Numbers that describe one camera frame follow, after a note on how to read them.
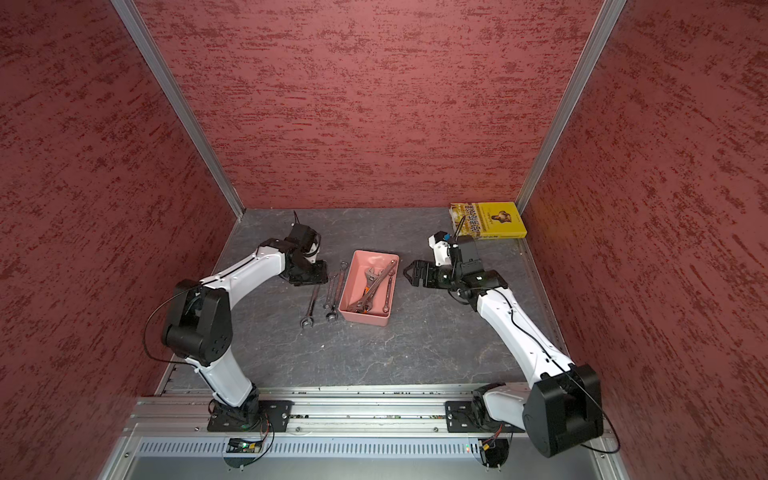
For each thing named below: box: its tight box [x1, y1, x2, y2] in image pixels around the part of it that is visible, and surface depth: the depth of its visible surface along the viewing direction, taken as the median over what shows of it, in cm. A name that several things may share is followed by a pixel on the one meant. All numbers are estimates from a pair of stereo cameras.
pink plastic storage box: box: [338, 250, 400, 327], surface depth 99 cm
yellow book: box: [449, 202, 527, 240], surface depth 116 cm
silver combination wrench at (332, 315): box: [326, 261, 349, 321], surface depth 100 cm
